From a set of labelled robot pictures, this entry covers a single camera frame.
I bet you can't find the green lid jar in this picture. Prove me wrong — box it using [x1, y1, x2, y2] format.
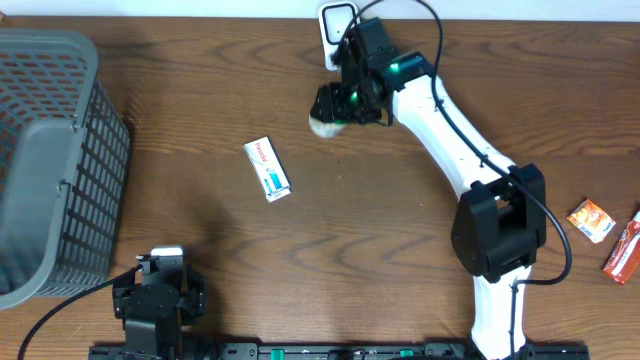
[309, 116, 346, 139]

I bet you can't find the white Panadol box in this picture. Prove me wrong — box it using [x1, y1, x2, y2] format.
[243, 137, 292, 203]

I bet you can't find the small orange box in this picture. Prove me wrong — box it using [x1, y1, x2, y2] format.
[567, 199, 616, 244]

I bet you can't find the orange Topps candy bar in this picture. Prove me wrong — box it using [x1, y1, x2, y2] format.
[602, 212, 639, 285]

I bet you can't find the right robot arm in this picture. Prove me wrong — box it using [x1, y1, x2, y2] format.
[309, 15, 546, 359]

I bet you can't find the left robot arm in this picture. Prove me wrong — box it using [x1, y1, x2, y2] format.
[112, 252, 207, 359]

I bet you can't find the white barcode scanner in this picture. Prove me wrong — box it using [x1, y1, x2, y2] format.
[318, 1, 359, 72]

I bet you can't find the grey plastic basket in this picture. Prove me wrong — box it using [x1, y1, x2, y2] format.
[1, 29, 131, 309]

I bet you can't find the black right camera cable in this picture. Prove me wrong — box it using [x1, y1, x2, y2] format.
[344, 0, 574, 360]

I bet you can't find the black camera cable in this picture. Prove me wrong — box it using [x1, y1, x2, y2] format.
[17, 267, 144, 360]
[344, 0, 574, 360]

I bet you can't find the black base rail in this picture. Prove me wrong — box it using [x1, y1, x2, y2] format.
[87, 341, 591, 360]

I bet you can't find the black left camera cable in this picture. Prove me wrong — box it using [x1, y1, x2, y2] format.
[17, 267, 144, 360]

